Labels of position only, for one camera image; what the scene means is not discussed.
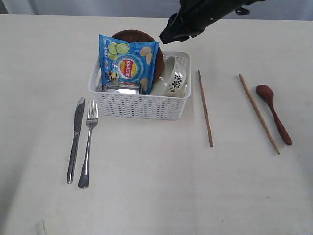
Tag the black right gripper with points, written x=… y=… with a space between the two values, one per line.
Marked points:
x=195 y=16

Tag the light wooden chopstick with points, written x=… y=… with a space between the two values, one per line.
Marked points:
x=258 y=113

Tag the dark wooden chopstick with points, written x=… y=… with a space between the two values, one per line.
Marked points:
x=205 y=110

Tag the reddish brown wooden spoon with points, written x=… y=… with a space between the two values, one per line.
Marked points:
x=266 y=94

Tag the silver metal fork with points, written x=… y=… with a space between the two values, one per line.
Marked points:
x=91 y=122

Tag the silver table knife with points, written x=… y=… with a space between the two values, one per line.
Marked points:
x=79 y=112

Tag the brown wooden plate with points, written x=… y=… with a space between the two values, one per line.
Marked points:
x=131 y=35

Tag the white floral ceramic bowl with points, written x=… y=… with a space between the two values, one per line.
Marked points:
x=172 y=82

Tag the blue Lays chips bag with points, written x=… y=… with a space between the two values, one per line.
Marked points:
x=122 y=61

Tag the white perforated plastic basket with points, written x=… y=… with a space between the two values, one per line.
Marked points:
x=141 y=106

